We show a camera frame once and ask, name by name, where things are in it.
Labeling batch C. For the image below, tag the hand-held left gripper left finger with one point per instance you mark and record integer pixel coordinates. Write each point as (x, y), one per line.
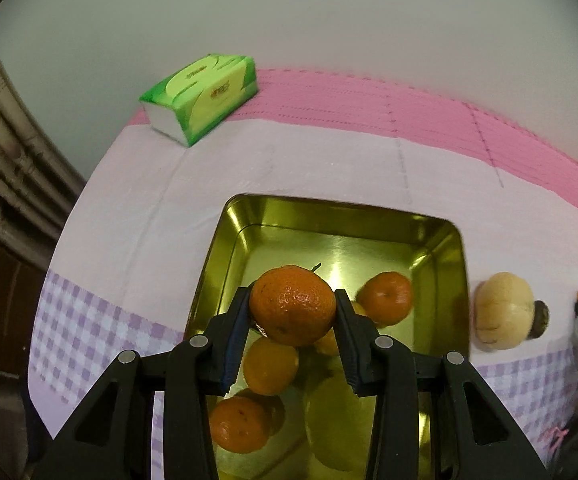
(230, 372)

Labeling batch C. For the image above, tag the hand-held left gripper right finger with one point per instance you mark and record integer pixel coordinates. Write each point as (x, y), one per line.
(350, 362)

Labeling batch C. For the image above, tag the small orange mandarin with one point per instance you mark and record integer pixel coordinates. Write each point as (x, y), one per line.
(386, 297)
(239, 425)
(291, 305)
(328, 344)
(269, 367)

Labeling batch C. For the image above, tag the green pear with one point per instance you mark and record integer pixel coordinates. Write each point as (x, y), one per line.
(339, 425)

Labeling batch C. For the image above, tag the gold metal tray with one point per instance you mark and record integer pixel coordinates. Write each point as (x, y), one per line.
(319, 240)

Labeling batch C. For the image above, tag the dark brown round object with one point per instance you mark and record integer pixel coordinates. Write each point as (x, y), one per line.
(542, 317)

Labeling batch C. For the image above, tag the pink white checked bedsheet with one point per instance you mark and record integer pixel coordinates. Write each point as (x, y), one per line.
(319, 160)

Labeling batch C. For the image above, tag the brown wooden furniture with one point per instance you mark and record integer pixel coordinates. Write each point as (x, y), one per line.
(4, 285)

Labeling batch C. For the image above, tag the green tissue pack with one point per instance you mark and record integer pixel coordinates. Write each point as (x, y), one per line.
(199, 95)

